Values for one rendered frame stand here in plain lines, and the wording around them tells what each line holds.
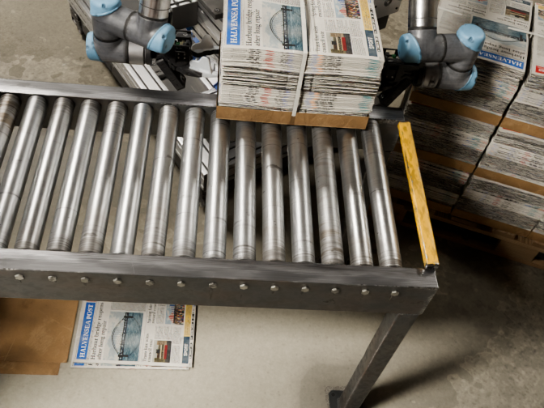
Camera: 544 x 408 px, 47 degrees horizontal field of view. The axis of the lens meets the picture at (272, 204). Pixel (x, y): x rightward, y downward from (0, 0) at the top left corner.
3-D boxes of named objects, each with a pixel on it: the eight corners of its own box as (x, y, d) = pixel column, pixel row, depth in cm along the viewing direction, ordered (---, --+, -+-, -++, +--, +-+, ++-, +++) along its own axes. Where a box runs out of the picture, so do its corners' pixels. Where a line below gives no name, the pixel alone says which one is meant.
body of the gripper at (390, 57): (380, 46, 173) (422, 50, 174) (372, 72, 179) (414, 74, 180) (384, 63, 168) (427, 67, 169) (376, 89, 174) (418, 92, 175)
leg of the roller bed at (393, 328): (354, 398, 200) (418, 294, 147) (356, 417, 197) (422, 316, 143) (336, 398, 200) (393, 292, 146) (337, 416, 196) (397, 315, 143)
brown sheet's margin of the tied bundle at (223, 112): (275, 51, 175) (278, 38, 172) (278, 124, 157) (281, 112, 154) (218, 45, 173) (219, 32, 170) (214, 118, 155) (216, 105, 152)
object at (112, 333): (197, 289, 217) (197, 287, 216) (192, 367, 200) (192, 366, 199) (87, 284, 213) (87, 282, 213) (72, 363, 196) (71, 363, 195)
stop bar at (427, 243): (409, 126, 163) (411, 121, 162) (439, 269, 137) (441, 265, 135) (397, 125, 163) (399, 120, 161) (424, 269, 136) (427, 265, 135)
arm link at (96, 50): (82, 40, 160) (87, 67, 166) (127, 44, 161) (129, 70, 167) (88, 22, 164) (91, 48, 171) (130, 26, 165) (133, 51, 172)
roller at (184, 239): (205, 117, 164) (206, 104, 160) (194, 273, 135) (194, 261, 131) (185, 116, 163) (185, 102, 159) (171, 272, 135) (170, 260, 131)
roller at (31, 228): (77, 108, 160) (74, 94, 156) (38, 266, 132) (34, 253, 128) (57, 107, 160) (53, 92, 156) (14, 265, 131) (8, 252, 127)
